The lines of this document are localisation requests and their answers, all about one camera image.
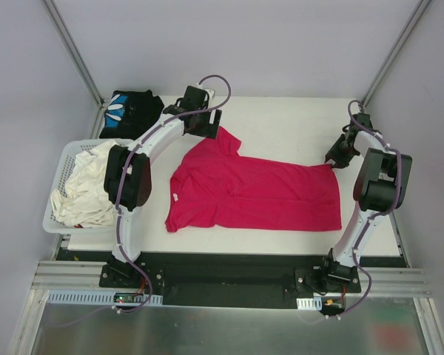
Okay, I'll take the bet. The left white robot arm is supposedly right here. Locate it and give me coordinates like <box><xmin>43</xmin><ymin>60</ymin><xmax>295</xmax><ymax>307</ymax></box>
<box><xmin>102</xmin><ymin>83</ymin><xmax>222</xmax><ymax>288</ymax></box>

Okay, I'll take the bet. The white cable duct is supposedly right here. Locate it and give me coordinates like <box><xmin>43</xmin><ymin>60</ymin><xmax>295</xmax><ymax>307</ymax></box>
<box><xmin>296</xmin><ymin>297</ymin><xmax>323</xmax><ymax>311</ymax></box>
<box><xmin>47</xmin><ymin>290</ymin><xmax>163</xmax><ymax>307</ymax></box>

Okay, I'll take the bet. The right aluminium frame post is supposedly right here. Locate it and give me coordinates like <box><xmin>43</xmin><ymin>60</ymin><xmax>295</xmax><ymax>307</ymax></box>
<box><xmin>361</xmin><ymin>0</ymin><xmax>434</xmax><ymax>107</ymax></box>

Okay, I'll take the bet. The white plastic laundry basket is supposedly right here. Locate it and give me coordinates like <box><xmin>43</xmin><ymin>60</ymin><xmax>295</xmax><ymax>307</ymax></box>
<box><xmin>42</xmin><ymin>139</ymin><xmax>115</xmax><ymax>234</ymax></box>

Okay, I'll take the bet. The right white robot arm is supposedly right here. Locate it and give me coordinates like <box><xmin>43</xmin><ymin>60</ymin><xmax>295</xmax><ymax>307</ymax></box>
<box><xmin>318</xmin><ymin>112</ymin><xmax>412</xmax><ymax>294</ymax></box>

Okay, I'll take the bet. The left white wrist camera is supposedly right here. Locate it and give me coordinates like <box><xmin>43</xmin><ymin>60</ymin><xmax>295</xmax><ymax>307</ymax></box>
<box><xmin>196</xmin><ymin>84</ymin><xmax>215</xmax><ymax>99</ymax></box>

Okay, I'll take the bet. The left aluminium frame post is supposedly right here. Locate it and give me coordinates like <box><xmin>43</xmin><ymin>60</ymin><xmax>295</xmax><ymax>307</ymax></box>
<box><xmin>41</xmin><ymin>0</ymin><xmax>104</xmax><ymax>107</ymax></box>

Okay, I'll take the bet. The right white cable duct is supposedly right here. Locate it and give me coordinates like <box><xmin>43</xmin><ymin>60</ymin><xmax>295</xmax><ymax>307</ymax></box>
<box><xmin>296</xmin><ymin>297</ymin><xmax>323</xmax><ymax>311</ymax></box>

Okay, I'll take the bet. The cream t shirt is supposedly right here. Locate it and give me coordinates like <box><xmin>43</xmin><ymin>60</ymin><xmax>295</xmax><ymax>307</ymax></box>
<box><xmin>50</xmin><ymin>139</ymin><xmax>118</xmax><ymax>229</ymax></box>

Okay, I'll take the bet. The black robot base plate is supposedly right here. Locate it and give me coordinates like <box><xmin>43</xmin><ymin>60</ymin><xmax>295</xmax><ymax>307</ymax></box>
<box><xmin>99</xmin><ymin>252</ymin><xmax>361</xmax><ymax>309</ymax></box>

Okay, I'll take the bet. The black folded t shirt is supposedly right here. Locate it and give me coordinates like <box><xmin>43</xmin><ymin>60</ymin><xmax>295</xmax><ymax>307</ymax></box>
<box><xmin>99</xmin><ymin>89</ymin><xmax>164</xmax><ymax>140</ymax></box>

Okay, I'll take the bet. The left white cable duct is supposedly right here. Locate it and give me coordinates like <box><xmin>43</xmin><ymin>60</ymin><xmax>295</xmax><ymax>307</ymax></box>
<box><xmin>47</xmin><ymin>290</ymin><xmax>163</xmax><ymax>307</ymax></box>

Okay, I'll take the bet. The aluminium frame post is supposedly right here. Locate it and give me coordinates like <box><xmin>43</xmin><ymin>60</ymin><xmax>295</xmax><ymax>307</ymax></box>
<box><xmin>361</xmin><ymin>0</ymin><xmax>434</xmax><ymax>107</ymax></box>
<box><xmin>41</xmin><ymin>0</ymin><xmax>104</xmax><ymax>107</ymax></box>

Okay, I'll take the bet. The pink t shirt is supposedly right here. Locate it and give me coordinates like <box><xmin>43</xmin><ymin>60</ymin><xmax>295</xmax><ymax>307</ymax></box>
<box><xmin>166</xmin><ymin>128</ymin><xmax>342</xmax><ymax>233</ymax></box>

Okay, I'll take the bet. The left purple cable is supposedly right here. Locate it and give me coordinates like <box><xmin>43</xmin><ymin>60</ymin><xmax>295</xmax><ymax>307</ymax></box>
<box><xmin>112</xmin><ymin>74</ymin><xmax>232</xmax><ymax>315</ymax></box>

